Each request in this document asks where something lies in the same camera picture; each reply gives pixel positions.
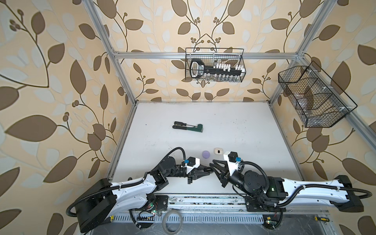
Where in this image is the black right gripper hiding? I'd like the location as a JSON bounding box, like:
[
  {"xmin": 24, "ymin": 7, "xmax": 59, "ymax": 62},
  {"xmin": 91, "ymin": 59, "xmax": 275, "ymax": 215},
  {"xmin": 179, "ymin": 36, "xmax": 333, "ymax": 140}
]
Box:
[{"xmin": 211, "ymin": 159, "xmax": 256, "ymax": 199}]

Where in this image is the cream earbud charging case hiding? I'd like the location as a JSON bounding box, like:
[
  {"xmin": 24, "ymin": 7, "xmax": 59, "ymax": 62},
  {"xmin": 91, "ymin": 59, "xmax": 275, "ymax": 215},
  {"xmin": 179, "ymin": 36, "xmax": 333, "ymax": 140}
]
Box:
[{"xmin": 213, "ymin": 148, "xmax": 224, "ymax": 155}]

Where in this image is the purple earbud charging case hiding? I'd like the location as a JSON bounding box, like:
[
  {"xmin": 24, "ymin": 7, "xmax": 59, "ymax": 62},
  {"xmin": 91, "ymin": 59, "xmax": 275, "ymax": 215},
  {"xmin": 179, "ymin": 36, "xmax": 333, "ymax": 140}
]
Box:
[{"xmin": 202, "ymin": 150, "xmax": 211, "ymax": 159}]

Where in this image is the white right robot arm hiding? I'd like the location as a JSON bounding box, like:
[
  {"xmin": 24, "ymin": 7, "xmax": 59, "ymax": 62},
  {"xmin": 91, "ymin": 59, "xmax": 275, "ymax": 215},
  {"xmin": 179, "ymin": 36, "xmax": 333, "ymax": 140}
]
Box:
[{"xmin": 210, "ymin": 160, "xmax": 372, "ymax": 212}]

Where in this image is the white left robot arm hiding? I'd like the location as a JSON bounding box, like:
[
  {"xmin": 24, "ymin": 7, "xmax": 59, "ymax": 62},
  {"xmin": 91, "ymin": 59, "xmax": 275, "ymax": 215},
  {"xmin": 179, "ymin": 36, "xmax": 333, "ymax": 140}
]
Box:
[{"xmin": 66, "ymin": 147, "xmax": 213, "ymax": 233}]

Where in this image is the grey tape roll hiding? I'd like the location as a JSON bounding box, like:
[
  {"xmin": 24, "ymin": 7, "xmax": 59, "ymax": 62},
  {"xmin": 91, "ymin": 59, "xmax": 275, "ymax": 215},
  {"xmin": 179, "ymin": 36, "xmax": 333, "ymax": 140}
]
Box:
[{"xmin": 162, "ymin": 210, "xmax": 183, "ymax": 235}]

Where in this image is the small yellow black screwdriver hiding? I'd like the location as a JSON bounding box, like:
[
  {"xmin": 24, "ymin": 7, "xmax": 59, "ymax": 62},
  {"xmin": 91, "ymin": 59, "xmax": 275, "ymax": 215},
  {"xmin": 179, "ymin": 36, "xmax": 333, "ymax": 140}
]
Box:
[{"xmin": 314, "ymin": 216, "xmax": 330, "ymax": 222}]

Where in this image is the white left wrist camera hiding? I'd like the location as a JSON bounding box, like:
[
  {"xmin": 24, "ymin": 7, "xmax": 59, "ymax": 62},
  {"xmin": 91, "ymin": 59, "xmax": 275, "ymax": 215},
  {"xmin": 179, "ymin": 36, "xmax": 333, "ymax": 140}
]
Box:
[{"xmin": 182, "ymin": 157, "xmax": 200, "ymax": 174}]

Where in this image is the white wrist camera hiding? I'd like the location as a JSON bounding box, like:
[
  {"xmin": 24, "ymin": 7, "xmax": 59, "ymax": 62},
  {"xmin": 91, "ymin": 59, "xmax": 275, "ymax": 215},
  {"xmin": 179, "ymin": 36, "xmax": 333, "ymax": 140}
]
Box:
[
  {"xmin": 224, "ymin": 151, "xmax": 241, "ymax": 176},
  {"xmin": 182, "ymin": 157, "xmax": 200, "ymax": 174}
]

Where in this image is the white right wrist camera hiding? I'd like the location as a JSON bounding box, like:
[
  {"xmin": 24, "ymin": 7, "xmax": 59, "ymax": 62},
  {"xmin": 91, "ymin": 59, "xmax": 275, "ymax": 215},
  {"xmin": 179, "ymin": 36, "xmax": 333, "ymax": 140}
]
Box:
[{"xmin": 224, "ymin": 151, "xmax": 241, "ymax": 176}]

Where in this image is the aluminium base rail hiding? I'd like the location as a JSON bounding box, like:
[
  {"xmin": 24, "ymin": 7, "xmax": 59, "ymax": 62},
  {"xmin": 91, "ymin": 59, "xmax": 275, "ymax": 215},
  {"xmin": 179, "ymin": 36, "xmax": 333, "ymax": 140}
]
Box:
[{"xmin": 111, "ymin": 193, "xmax": 330, "ymax": 215}]

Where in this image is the green black-handled hand tool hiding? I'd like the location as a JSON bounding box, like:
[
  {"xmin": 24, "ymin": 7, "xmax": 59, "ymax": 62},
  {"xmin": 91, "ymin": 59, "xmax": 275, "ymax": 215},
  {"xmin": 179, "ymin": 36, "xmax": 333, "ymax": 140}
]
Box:
[{"xmin": 172, "ymin": 124, "xmax": 203, "ymax": 133}]

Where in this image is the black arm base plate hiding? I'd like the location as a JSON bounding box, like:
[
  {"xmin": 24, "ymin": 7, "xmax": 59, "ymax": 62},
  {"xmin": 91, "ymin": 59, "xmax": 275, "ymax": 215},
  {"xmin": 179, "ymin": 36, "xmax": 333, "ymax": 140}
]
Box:
[{"xmin": 146, "ymin": 193, "xmax": 169, "ymax": 213}]

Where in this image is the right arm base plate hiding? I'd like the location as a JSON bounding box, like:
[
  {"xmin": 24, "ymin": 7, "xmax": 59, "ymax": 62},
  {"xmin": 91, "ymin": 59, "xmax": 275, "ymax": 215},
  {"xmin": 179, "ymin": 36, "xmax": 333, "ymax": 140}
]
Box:
[{"xmin": 244, "ymin": 196, "xmax": 287, "ymax": 212}]

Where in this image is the socket set rail in basket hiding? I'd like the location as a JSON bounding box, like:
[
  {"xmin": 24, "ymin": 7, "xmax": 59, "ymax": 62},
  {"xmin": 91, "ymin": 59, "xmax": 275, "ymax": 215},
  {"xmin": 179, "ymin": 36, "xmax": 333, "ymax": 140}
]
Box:
[{"xmin": 188, "ymin": 59, "xmax": 246, "ymax": 80}]

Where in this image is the black wire basket back wall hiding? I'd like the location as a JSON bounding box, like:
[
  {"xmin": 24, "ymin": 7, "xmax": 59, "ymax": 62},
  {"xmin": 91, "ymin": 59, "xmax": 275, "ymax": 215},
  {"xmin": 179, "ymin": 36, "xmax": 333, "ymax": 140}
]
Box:
[{"xmin": 185, "ymin": 47, "xmax": 246, "ymax": 83}]

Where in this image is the black wire basket wall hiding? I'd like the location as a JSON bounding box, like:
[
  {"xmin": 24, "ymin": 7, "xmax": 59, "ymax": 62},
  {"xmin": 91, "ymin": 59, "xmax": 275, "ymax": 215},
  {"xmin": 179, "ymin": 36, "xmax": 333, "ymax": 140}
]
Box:
[
  {"xmin": 185, "ymin": 47, "xmax": 246, "ymax": 83},
  {"xmin": 278, "ymin": 61, "xmax": 358, "ymax": 128}
]

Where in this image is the black wire basket right wall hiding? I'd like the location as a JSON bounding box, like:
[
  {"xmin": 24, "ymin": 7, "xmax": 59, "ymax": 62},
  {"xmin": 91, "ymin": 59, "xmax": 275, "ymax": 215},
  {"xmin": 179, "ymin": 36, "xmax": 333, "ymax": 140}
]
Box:
[{"xmin": 278, "ymin": 61, "xmax": 358, "ymax": 128}]

